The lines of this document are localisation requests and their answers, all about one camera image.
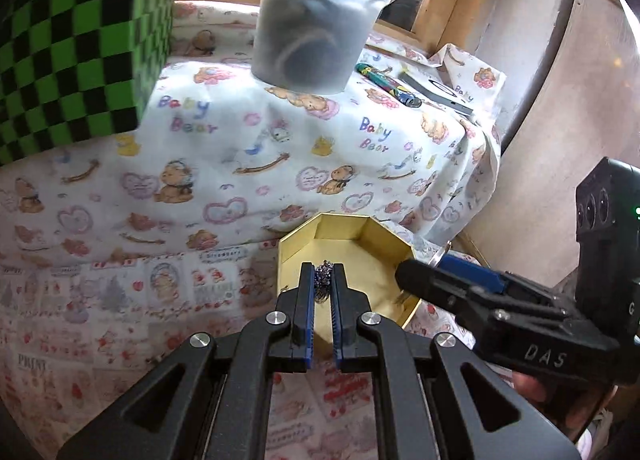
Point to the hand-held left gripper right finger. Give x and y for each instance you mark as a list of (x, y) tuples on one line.
[(340, 320)]

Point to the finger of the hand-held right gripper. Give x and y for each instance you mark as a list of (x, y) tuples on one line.
[(475, 272), (430, 282)]

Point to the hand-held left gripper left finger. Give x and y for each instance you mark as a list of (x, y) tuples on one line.
[(307, 320)]

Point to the dark beaded jewelry piece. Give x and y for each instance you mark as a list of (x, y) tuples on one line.
[(323, 274)]

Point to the yellow octagonal box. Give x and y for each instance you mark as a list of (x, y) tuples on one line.
[(350, 247)]

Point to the person's right hand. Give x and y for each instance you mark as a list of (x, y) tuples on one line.
[(532, 386)]

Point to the bear printed cloth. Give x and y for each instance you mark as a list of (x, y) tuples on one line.
[(280, 164)]

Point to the black and white flat case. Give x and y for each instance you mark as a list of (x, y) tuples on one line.
[(440, 92)]

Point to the patterned pen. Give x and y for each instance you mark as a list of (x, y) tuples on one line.
[(390, 84)]

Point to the strawberry printed cloth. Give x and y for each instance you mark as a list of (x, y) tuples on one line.
[(100, 320)]

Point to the translucent plastic tub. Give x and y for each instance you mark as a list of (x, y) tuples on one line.
[(315, 29)]

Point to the green checkerboard panel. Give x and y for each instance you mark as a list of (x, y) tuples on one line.
[(75, 39)]

